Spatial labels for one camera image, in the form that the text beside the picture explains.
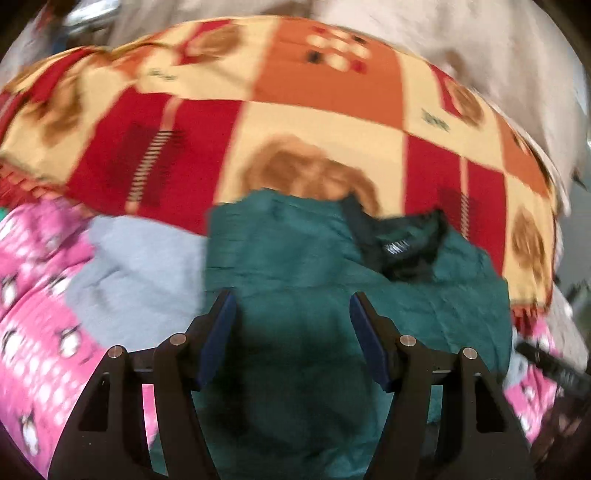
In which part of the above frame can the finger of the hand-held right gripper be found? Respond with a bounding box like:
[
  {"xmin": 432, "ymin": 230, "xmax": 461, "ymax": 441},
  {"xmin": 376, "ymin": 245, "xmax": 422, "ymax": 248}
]
[{"xmin": 515, "ymin": 340, "xmax": 591, "ymax": 398}]

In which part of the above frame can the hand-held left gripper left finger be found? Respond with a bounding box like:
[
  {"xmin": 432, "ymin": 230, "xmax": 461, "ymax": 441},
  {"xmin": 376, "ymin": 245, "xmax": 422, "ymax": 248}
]
[{"xmin": 48, "ymin": 288, "xmax": 238, "ymax": 480}]

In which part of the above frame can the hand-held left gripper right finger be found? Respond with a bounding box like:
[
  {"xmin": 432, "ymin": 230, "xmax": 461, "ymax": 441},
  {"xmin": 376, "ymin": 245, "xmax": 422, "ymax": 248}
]
[{"xmin": 349, "ymin": 292, "xmax": 536, "ymax": 480}]

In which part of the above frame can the green puffer jacket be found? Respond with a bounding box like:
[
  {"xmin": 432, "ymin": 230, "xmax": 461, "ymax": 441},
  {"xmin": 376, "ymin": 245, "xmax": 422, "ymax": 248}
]
[{"xmin": 152, "ymin": 189, "xmax": 513, "ymax": 480}]

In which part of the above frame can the floral bed sheet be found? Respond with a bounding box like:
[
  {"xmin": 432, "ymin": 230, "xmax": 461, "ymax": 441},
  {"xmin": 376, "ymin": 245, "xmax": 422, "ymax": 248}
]
[{"xmin": 551, "ymin": 286, "xmax": 591, "ymax": 361}]

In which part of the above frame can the light grey cloth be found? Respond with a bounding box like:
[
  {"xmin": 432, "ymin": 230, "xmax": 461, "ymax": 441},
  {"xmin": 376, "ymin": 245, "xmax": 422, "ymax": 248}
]
[{"xmin": 65, "ymin": 215, "xmax": 211, "ymax": 352}]

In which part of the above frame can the pink penguin print blanket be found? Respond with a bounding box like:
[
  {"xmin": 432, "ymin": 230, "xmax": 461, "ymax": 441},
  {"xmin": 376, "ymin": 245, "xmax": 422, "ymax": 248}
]
[{"xmin": 0, "ymin": 198, "xmax": 566, "ymax": 480}]

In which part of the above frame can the red orange patchwork quilt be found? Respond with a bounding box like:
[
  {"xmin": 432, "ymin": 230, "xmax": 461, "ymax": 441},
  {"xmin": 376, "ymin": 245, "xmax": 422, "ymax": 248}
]
[{"xmin": 0, "ymin": 16, "xmax": 561, "ymax": 324}]

